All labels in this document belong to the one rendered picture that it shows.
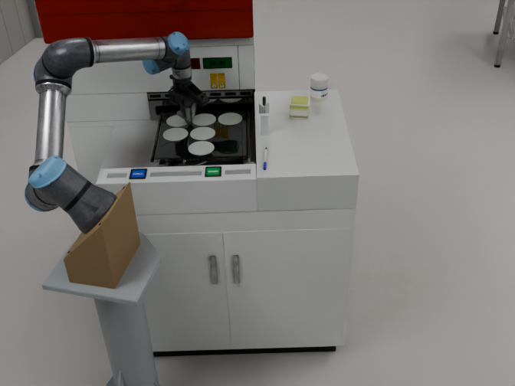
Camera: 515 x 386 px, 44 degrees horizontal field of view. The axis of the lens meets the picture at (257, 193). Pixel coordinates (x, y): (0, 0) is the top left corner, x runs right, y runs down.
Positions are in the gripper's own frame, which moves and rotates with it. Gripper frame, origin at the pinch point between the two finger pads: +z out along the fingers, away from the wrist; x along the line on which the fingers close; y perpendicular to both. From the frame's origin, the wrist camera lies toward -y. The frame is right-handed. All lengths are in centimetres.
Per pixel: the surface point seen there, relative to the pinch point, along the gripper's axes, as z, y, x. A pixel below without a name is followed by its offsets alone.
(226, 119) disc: 1.3, -9.7, -11.0
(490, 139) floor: 91, -73, -203
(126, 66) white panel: -18.4, 29.3, 2.6
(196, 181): -4.2, -31.9, 35.8
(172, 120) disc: 1.3, 8.7, 1.2
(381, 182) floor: 91, -35, -123
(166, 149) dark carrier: 1.4, -3.6, 19.3
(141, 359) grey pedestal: 53, -30, 72
